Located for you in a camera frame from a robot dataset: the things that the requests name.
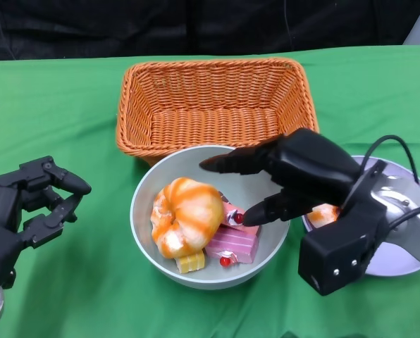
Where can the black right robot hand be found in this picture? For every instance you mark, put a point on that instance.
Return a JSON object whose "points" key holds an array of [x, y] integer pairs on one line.
{"points": [[308, 165]]}

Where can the pale green bowl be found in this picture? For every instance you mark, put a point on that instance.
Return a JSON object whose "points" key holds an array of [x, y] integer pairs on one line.
{"points": [[182, 165]]}

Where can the salmon cake slice with cherry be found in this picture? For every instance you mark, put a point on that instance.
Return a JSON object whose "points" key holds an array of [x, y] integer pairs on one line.
{"points": [[229, 211]]}

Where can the orange wicker basket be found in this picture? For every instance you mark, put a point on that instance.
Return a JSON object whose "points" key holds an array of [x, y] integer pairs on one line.
{"points": [[213, 116]]}

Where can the pink layered cake slice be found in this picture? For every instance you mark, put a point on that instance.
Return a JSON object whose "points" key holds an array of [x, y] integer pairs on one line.
{"points": [[234, 243]]}

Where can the lavender plate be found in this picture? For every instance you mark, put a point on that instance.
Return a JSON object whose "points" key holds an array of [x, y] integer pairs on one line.
{"points": [[393, 264]]}

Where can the yellow cake slice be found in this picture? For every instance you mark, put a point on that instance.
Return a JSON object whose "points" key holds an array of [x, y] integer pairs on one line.
{"points": [[190, 262]]}

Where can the green tablecloth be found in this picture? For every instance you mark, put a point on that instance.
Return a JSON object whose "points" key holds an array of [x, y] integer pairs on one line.
{"points": [[72, 123]]}

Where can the black backdrop cloth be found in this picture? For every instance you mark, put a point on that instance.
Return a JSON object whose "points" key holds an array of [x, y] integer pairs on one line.
{"points": [[125, 28]]}

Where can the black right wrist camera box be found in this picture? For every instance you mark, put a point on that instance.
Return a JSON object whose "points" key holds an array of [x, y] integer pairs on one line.
{"points": [[337, 253]]}

